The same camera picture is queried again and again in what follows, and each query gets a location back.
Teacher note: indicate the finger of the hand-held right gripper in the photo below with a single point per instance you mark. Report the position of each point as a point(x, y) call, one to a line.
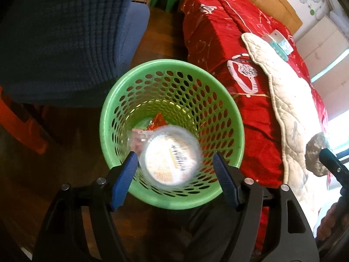
point(334, 165)

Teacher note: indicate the person's right hand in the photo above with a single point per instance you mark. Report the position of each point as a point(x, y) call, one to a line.
point(328, 222)

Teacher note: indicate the dark blue office chair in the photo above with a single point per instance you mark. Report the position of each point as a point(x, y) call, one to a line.
point(68, 32)

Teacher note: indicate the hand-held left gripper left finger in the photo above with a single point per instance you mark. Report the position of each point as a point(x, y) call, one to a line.
point(122, 185)

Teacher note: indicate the pink white wrapper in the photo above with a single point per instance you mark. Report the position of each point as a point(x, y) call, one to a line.
point(136, 139)

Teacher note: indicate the orange plastic stool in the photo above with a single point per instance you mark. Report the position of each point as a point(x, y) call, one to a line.
point(16, 120)

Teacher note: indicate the clear round plastic container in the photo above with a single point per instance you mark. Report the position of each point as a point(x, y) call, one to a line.
point(166, 158)

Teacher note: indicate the white wardrobe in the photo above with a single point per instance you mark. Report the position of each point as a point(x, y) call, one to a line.
point(324, 49)

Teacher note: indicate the person's grey trouser leg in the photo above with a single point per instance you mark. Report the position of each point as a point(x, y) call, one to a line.
point(201, 237)

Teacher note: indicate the orange snack wrapper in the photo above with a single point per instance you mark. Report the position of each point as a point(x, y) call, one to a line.
point(156, 122)

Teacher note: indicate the white tissue box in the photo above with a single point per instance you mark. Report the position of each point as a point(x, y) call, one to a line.
point(280, 39)

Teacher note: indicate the wooden bed headboard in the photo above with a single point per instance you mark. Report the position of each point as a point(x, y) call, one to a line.
point(272, 2)

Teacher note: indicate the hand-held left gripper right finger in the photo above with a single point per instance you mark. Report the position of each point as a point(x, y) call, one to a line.
point(226, 182)

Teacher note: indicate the teal tissue box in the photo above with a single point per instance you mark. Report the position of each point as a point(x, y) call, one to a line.
point(276, 49)

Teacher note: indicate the red printed blanket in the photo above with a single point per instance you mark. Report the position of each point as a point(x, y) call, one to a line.
point(218, 32)

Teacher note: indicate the green plastic perforated basket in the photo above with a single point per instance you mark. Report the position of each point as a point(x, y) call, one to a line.
point(107, 120)

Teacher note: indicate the grey paper ball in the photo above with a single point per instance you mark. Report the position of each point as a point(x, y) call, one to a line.
point(316, 152)

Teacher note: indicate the white quilted blanket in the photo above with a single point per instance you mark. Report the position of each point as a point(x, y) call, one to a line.
point(289, 92)

